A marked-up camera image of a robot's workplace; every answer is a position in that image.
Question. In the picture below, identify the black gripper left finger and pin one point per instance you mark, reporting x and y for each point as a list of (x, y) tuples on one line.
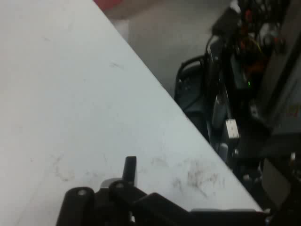
[(80, 207)]

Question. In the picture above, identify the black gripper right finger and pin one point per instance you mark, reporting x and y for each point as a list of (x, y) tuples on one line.
[(164, 212)]

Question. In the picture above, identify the small white box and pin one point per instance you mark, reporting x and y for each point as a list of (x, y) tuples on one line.
[(232, 129)]

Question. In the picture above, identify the black electronics cart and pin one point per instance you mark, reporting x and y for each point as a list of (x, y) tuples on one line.
[(235, 70)]

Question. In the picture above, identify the orange red floor mat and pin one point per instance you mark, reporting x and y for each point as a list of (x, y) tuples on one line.
[(105, 2)]

